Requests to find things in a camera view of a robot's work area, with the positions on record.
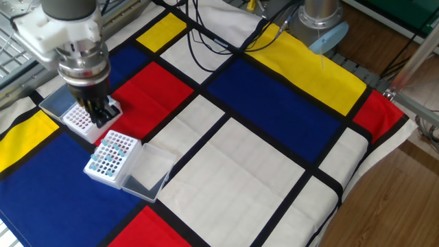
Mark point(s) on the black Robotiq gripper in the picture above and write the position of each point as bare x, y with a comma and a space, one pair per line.
91, 94

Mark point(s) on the blue pipette tip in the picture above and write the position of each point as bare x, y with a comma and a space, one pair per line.
92, 166
109, 172
112, 101
104, 141
121, 153
116, 147
108, 158
93, 156

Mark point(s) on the white pipette tip box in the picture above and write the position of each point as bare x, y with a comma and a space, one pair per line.
87, 134
151, 171

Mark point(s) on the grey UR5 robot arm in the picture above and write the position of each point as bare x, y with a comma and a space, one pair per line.
68, 5

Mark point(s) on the silver wrist coupling flange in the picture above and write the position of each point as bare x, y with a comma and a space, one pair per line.
84, 65

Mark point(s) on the perforated metal plate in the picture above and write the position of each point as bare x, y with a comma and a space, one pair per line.
10, 7

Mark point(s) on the Mondrian pattern colour-block tablecloth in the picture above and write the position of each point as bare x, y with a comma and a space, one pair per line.
267, 103

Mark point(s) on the yellow plastic clip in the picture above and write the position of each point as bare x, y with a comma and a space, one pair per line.
251, 5

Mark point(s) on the grey aluminium table rail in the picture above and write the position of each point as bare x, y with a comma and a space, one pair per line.
20, 84

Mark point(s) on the aluminium frame beam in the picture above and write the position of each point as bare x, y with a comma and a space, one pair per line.
418, 109

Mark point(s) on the aluminium frame post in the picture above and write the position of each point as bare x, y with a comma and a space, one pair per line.
415, 58

